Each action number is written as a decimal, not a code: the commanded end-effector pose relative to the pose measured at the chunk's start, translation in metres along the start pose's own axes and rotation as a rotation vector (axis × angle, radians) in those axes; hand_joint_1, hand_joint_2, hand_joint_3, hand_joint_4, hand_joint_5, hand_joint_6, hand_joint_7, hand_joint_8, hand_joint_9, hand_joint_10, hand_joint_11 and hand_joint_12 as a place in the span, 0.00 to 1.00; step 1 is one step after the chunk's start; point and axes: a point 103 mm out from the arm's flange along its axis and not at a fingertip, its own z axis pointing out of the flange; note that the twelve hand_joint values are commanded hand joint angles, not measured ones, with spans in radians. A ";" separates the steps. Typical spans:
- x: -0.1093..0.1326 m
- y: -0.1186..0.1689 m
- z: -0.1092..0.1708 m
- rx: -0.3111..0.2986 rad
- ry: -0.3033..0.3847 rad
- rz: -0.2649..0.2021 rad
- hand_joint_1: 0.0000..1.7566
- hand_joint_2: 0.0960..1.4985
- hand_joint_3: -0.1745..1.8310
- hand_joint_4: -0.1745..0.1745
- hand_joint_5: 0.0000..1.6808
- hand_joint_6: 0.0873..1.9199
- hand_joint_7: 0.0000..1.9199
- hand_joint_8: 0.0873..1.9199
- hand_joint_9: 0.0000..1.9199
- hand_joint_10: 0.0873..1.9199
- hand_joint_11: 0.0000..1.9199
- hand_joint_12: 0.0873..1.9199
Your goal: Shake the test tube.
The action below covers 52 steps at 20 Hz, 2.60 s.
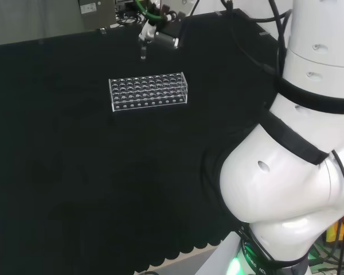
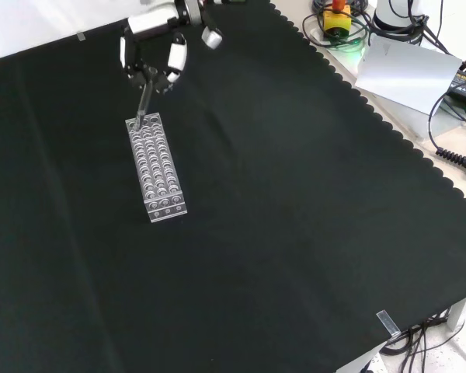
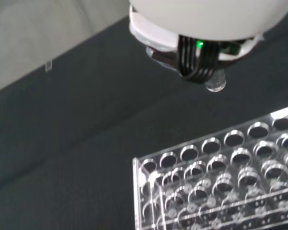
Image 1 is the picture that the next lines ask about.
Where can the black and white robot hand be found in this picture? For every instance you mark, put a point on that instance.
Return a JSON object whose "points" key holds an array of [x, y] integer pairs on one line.
{"points": [[167, 35]]}

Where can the clear glass test tube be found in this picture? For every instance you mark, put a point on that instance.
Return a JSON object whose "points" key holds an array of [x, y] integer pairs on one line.
{"points": [[143, 54]]}

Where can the clear plastic test tube rack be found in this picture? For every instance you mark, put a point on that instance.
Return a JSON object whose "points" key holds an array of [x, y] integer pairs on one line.
{"points": [[149, 91]]}

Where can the small clear cloth clip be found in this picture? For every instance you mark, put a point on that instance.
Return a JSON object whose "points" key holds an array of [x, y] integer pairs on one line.
{"points": [[102, 31]]}

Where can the grey metal equipment box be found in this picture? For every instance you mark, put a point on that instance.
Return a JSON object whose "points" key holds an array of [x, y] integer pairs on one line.
{"points": [[97, 6]]}

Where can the black bench cloth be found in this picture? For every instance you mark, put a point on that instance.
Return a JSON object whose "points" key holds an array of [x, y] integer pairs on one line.
{"points": [[89, 172]]}

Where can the yellow stop button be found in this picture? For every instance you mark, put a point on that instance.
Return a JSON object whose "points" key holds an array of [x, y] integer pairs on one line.
{"points": [[334, 230]]}

